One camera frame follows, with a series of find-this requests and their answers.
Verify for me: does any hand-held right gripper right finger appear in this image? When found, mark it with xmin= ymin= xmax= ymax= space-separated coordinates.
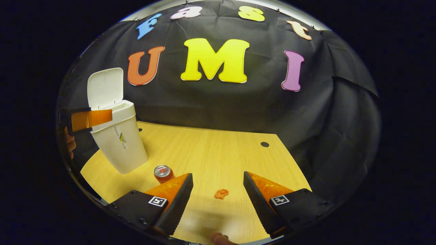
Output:
xmin=243 ymin=171 xmax=336 ymax=239

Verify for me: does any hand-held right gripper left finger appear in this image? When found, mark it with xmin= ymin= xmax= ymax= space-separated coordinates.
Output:
xmin=106 ymin=173 xmax=194 ymax=238

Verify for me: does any red pop can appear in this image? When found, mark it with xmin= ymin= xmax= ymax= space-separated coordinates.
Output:
xmin=154 ymin=165 xmax=175 ymax=184

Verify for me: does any white desktop garbage bin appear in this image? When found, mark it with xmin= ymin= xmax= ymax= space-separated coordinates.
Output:
xmin=87 ymin=67 xmax=149 ymax=175

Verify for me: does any wooden desktop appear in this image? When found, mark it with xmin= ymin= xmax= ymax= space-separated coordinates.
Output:
xmin=80 ymin=121 xmax=312 ymax=245

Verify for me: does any black backdrop cloth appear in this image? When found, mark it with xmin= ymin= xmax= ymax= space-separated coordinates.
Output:
xmin=56 ymin=0 xmax=381 ymax=205

